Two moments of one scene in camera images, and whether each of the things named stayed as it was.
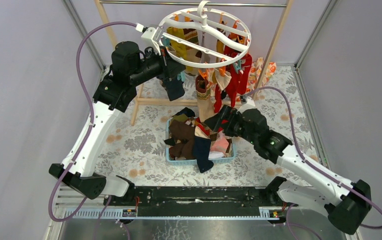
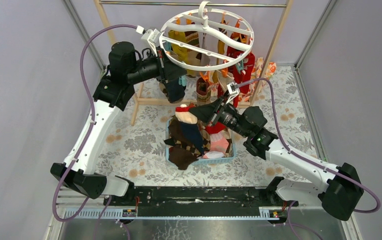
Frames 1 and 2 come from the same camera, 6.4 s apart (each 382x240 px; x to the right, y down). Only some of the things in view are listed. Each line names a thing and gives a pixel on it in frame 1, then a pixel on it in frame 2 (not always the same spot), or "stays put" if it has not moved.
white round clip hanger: [201, 37] stays put
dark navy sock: [174, 88] stays put
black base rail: [201, 201] stays put
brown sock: [184, 134] → [182, 157]
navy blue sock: [202, 146] → [191, 133]
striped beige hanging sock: [205, 107] stays put
